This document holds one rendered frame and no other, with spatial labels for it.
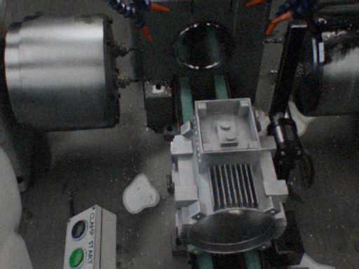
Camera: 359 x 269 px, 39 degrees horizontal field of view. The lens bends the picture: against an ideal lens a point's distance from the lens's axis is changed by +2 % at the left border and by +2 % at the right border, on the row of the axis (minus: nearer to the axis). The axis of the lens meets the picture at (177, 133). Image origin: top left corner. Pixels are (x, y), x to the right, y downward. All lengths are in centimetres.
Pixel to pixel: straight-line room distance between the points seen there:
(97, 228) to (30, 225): 39
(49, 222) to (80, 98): 32
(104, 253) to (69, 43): 42
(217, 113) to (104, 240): 31
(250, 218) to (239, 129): 18
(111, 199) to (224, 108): 40
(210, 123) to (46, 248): 47
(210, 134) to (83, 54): 30
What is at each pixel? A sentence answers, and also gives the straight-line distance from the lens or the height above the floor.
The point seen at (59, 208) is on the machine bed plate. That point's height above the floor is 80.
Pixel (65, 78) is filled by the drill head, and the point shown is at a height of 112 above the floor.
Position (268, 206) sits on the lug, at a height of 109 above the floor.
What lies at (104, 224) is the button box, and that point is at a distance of 86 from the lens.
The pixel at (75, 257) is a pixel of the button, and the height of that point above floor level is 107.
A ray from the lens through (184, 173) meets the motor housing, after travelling 91.
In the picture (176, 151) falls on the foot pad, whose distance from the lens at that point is 93.
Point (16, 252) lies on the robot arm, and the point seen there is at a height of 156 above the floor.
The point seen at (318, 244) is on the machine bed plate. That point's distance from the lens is 118.
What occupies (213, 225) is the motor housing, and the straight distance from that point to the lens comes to 100.
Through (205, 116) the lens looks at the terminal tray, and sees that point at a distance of 92.
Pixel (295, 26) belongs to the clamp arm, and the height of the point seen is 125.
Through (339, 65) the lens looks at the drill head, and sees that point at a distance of 107.
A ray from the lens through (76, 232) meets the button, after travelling 86.
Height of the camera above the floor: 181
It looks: 50 degrees down
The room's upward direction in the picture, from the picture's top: straight up
